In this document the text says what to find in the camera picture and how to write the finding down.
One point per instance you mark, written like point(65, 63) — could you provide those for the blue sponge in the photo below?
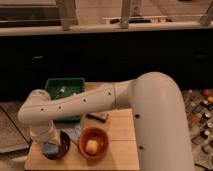
point(73, 132)

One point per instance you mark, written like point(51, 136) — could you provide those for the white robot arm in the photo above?
point(159, 117)

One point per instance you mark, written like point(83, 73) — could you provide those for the orange bowl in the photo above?
point(97, 134)

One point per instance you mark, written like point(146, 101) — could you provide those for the purple bowl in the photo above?
point(53, 151)

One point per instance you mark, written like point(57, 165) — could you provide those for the dark small block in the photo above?
point(99, 117)

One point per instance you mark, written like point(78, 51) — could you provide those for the wooden cutting board table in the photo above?
point(121, 154)

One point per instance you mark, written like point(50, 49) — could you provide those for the metal spoon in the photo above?
point(61, 91)

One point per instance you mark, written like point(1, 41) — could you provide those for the green tray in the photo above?
point(73, 86)

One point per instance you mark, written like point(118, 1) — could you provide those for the yellow food piece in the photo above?
point(91, 147)

